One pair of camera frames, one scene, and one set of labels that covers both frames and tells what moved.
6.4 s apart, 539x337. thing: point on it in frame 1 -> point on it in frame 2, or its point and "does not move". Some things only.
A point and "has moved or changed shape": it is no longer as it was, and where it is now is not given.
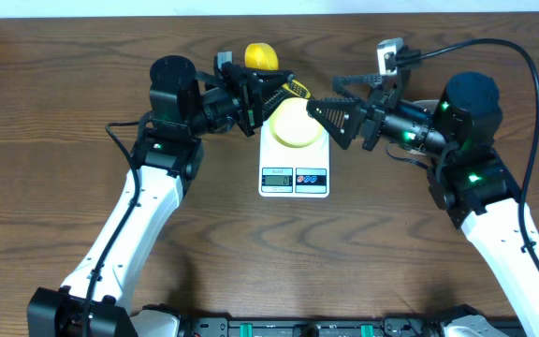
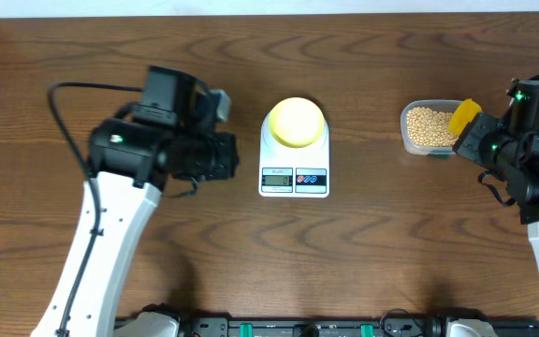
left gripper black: (245, 101) -> (227, 157)
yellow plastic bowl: (292, 125) does not move
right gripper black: (344, 102) -> (467, 145)
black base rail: (364, 327) does not move
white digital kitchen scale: (293, 172) does not move
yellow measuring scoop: (265, 57) has moved or changed shape
